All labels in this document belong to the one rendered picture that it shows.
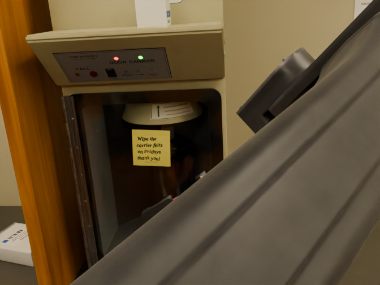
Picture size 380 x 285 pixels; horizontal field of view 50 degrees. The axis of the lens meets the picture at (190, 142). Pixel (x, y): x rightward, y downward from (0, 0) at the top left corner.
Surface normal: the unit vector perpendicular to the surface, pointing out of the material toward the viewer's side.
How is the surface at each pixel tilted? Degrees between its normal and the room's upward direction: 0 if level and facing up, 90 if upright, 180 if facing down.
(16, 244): 0
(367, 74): 46
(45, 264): 90
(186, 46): 135
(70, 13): 90
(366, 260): 0
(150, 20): 90
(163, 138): 90
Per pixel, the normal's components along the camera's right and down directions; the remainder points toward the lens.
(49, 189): 1.00, -0.03
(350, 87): 0.40, -0.50
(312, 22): -0.08, 0.32
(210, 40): -0.01, 0.90
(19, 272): -0.06, -0.95
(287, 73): -0.34, 0.13
